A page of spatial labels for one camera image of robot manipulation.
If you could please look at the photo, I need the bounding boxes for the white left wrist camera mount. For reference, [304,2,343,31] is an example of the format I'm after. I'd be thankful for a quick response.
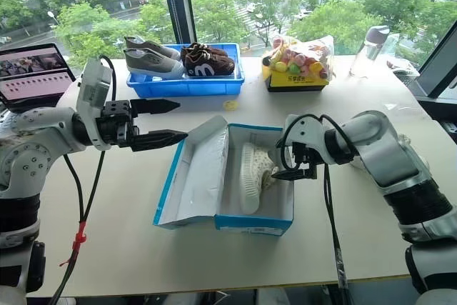
[76,57,114,151]

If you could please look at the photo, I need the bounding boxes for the brown suede shoe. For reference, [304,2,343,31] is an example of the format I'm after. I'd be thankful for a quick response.
[181,49,236,79]
[179,41,230,59]

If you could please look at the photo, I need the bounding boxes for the dark open laptop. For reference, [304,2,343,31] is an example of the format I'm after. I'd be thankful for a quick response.
[393,19,457,106]

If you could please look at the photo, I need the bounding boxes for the open laptop with lit screen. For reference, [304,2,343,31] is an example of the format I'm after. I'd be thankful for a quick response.
[0,43,77,110]

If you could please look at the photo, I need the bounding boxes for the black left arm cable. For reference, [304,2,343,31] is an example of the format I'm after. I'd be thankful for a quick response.
[49,54,117,305]

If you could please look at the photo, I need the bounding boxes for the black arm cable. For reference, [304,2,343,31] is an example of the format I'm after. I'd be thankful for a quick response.
[49,54,117,305]
[275,114,358,305]

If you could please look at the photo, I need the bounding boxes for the crumpled clear plastic bag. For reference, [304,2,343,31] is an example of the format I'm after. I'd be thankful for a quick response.
[382,32,419,72]

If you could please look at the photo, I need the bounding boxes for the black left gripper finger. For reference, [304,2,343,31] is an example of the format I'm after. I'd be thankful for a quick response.
[129,129,189,153]
[129,98,181,118]

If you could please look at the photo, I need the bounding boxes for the white knit shoe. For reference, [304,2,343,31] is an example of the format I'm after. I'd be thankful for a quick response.
[239,142,281,215]

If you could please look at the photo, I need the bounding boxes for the blue plastic tray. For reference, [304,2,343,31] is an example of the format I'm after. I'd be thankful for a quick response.
[126,43,246,99]

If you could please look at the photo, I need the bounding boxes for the blue cardboard shoebox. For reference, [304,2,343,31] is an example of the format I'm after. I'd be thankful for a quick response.
[152,115,296,238]

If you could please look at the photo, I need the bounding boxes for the grey canvas shoe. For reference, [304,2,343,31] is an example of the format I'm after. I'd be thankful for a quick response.
[123,47,187,79]
[124,36,181,61]

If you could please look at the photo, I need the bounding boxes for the red zip tie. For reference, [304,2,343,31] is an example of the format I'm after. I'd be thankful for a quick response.
[59,221,87,267]

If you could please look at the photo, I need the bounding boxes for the dark window frame post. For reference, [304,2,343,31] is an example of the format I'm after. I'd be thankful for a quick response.
[158,0,198,46]

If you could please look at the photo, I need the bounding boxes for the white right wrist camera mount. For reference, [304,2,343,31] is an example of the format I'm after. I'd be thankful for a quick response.
[281,114,328,171]

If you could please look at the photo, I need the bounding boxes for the black and yellow box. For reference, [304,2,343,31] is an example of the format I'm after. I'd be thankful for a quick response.
[261,57,329,94]

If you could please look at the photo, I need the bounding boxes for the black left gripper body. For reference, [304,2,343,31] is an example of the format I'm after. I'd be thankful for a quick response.
[94,99,141,149]

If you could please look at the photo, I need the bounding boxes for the clear water bottle brown lid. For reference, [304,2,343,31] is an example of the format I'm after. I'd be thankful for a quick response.
[348,25,391,78]

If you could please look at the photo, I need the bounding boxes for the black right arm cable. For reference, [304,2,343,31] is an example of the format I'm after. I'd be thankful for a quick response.
[275,114,358,305]

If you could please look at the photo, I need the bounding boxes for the white wrapping paper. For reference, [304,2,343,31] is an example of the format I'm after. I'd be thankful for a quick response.
[177,127,230,221]

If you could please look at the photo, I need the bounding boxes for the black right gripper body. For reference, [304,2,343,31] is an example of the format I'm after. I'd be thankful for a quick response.
[291,141,318,181]

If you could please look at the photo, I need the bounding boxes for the clear bag of toy fruit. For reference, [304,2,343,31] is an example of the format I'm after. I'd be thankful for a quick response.
[263,34,337,81]

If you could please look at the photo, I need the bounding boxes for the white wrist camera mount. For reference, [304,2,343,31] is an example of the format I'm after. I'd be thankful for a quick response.
[76,57,114,151]
[281,114,328,171]

